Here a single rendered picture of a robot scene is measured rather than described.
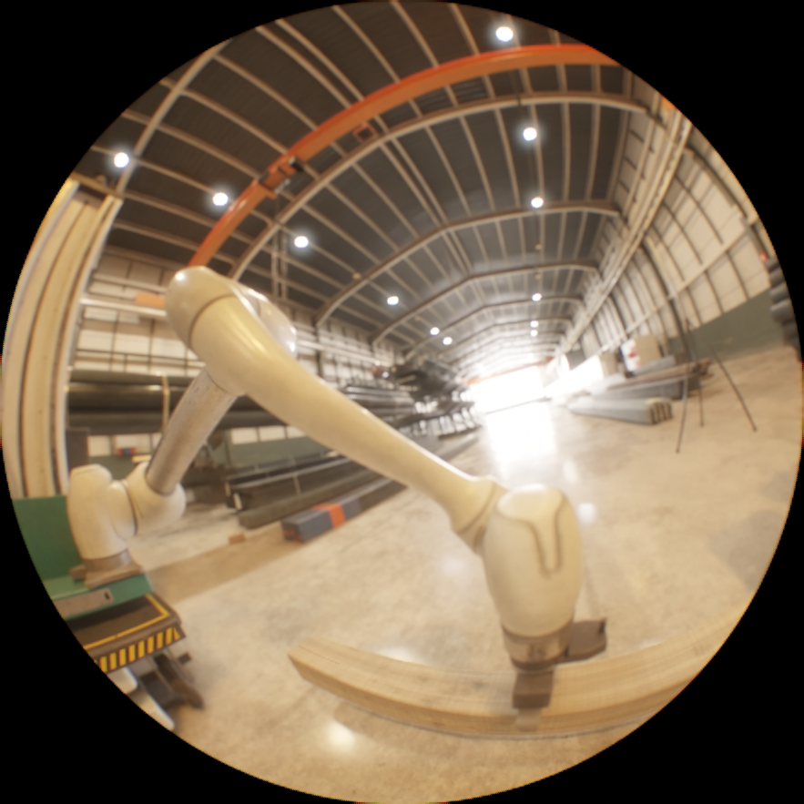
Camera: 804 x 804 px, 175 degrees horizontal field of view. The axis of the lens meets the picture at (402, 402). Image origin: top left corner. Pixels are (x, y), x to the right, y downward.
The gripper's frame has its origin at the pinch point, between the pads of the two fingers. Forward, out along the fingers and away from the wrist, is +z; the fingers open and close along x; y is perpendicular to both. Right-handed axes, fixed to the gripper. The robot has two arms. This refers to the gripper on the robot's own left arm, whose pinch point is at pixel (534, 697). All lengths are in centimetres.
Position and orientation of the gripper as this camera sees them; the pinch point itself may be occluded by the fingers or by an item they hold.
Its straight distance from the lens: 53.4
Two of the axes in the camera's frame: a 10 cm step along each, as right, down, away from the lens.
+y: -8.7, 2.5, 4.3
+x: -4.4, -0.1, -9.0
